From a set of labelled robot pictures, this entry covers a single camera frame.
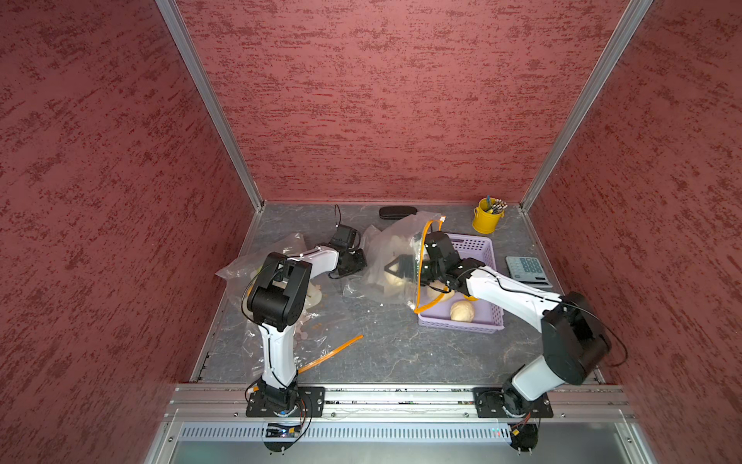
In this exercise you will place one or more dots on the clear bag with green fruit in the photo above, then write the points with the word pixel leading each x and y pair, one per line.
pixel 314 332

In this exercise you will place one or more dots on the aluminium corner post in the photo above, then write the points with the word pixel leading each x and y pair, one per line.
pixel 625 30
pixel 178 31

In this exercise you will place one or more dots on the yellow pen cup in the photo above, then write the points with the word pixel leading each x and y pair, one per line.
pixel 484 223

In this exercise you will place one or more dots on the grey desk calculator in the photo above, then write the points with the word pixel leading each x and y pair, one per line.
pixel 527 270

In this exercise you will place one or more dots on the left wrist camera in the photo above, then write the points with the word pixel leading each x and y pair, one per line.
pixel 345 238

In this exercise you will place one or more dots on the aluminium corner post right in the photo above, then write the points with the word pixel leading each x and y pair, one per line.
pixel 625 30

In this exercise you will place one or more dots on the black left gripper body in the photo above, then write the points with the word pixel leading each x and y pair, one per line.
pixel 355 262

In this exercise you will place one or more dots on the beige pear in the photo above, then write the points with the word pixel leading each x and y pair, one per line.
pixel 394 281
pixel 462 311

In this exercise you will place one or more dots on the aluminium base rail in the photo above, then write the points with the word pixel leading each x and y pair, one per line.
pixel 439 414

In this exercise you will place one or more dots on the black glasses case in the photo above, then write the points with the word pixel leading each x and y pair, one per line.
pixel 397 212

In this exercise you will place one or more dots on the clear zip-top bag orange seal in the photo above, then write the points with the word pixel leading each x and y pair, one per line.
pixel 380 246

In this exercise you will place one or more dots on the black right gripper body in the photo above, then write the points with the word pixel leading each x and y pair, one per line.
pixel 432 270

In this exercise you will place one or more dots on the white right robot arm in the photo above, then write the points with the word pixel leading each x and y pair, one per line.
pixel 574 340

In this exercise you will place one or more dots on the pens in cup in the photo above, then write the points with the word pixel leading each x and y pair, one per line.
pixel 494 206

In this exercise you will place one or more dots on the aluminium corner post left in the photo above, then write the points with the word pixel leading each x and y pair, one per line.
pixel 178 31

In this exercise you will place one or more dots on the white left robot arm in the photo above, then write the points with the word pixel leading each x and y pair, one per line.
pixel 274 303

